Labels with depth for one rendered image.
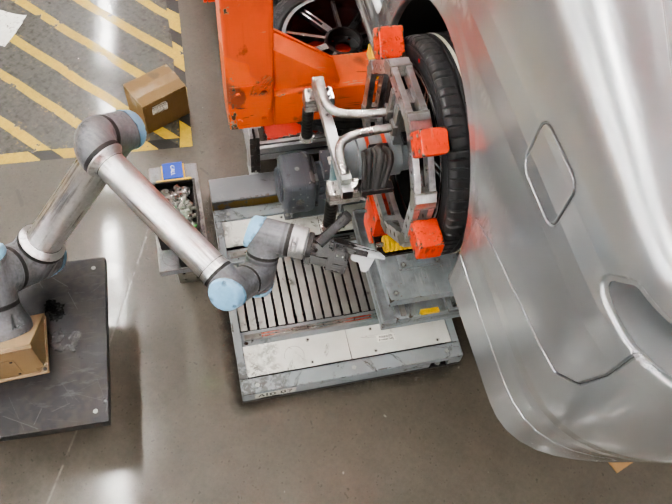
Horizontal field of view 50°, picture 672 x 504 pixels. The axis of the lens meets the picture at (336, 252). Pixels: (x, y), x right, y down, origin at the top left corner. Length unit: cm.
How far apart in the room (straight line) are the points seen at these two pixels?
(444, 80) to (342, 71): 75
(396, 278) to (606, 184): 149
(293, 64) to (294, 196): 49
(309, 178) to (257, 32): 61
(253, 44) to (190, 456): 140
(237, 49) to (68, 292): 100
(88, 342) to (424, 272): 121
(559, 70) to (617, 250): 35
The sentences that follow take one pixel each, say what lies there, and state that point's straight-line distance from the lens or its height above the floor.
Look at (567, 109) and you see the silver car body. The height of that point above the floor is 160.
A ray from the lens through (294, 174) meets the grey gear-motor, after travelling 267.
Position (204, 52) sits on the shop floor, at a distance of 367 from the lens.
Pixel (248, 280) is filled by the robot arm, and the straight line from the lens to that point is 189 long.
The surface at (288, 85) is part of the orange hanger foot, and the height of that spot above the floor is 70.
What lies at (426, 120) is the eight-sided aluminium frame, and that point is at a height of 112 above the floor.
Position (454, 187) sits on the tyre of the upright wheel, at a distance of 192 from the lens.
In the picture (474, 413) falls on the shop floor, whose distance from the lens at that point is 277.
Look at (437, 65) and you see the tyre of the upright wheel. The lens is 198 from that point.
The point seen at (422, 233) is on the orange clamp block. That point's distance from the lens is 200.
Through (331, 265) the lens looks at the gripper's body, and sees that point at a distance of 194.
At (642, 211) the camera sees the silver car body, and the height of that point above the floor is 163.
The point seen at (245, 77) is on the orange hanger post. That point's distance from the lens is 246.
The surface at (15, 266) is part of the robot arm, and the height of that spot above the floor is 55.
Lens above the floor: 254
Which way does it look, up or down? 59 degrees down
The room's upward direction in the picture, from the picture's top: 8 degrees clockwise
